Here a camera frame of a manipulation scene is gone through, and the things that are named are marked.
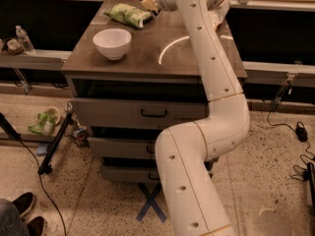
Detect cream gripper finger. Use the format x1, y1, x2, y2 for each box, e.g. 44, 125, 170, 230
142, 0, 159, 11

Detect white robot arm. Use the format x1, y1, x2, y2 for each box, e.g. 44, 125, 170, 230
152, 0, 250, 236

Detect green jalapeno chip bag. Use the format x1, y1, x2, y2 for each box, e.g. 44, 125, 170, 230
103, 3, 158, 29

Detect brown white chip bag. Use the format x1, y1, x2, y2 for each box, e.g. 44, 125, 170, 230
209, 0, 230, 30

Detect white ceramic bowl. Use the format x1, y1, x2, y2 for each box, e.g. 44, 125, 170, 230
93, 29, 132, 60

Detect grey drawer cabinet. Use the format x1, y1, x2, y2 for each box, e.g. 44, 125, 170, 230
61, 0, 248, 184

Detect top grey drawer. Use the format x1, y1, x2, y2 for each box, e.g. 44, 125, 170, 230
71, 97, 209, 129

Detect clear plastic water bottle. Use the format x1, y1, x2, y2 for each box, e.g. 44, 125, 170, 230
16, 26, 35, 54

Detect small cup on tray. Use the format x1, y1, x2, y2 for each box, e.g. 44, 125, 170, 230
7, 39, 21, 51

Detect small can on floor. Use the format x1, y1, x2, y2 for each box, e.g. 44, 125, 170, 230
74, 128, 88, 141

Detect middle grey drawer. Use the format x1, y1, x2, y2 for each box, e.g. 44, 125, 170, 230
89, 138, 155, 159

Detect green white cloth bundle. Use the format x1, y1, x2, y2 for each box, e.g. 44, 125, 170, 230
29, 106, 61, 136

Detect black tripod leg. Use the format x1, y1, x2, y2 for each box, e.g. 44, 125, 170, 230
37, 113, 73, 175

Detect blue tape cross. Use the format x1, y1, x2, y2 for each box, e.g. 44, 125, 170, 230
136, 183, 166, 223

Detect black power adapter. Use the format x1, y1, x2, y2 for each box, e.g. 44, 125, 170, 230
295, 121, 308, 142

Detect upper dark shoe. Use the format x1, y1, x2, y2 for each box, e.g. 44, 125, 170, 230
13, 192, 35, 218

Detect dark shoe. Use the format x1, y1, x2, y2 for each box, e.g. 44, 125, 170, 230
13, 192, 35, 218
27, 216, 46, 236

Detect lower dark shoe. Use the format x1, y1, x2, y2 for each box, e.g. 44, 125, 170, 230
27, 216, 46, 236

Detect black floor cable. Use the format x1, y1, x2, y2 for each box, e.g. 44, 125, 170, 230
0, 112, 68, 236

